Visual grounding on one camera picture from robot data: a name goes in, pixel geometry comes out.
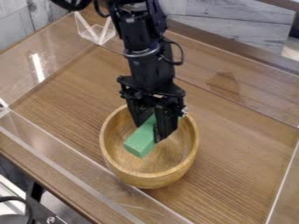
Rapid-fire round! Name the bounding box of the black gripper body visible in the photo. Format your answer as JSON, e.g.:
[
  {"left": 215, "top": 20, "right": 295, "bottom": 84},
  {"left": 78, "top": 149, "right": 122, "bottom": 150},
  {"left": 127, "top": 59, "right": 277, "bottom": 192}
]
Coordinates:
[{"left": 117, "top": 43, "right": 186, "bottom": 116}]

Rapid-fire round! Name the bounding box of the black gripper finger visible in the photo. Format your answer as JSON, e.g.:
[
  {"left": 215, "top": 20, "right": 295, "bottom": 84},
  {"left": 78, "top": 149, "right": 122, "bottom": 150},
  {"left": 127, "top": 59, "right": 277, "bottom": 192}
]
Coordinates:
[
  {"left": 154, "top": 99, "right": 179, "bottom": 143},
  {"left": 126, "top": 97, "right": 155, "bottom": 127}
]

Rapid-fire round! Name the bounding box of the green rectangular block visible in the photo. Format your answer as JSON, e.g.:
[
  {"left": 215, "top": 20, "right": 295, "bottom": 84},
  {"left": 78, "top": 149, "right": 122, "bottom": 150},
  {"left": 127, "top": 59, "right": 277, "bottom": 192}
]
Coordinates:
[{"left": 123, "top": 115, "right": 158, "bottom": 158}]

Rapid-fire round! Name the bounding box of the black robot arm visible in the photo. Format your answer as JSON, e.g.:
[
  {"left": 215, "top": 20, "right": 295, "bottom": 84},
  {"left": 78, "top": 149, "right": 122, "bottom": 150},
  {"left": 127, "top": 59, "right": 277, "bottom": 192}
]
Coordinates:
[{"left": 51, "top": 0, "right": 186, "bottom": 142}]

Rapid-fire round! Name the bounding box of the brown wooden bowl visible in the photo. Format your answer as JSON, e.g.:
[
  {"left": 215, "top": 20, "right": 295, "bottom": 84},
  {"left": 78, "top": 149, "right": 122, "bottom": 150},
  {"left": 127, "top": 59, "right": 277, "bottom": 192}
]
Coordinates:
[{"left": 99, "top": 105, "right": 201, "bottom": 189}]

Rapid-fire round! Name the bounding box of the clear acrylic corner bracket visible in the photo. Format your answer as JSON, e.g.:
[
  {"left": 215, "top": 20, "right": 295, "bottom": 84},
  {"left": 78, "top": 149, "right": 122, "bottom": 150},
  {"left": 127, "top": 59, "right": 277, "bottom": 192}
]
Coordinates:
[{"left": 74, "top": 11, "right": 117, "bottom": 46}]

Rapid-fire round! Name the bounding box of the clear acrylic tray wall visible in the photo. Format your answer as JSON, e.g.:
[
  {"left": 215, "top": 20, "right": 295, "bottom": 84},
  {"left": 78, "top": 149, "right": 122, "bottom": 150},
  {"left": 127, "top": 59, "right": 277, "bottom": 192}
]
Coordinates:
[{"left": 0, "top": 107, "right": 193, "bottom": 224}]

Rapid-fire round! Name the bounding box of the black table leg bracket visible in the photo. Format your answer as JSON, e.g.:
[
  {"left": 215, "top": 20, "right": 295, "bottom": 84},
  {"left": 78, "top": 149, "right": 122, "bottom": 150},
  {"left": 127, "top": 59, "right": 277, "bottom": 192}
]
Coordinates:
[{"left": 26, "top": 182, "right": 68, "bottom": 224}]

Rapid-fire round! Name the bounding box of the black cable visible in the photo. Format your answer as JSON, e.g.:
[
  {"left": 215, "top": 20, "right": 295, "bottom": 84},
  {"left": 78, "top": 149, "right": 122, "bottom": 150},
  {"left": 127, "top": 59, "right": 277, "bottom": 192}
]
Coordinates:
[{"left": 0, "top": 195, "right": 40, "bottom": 224}]

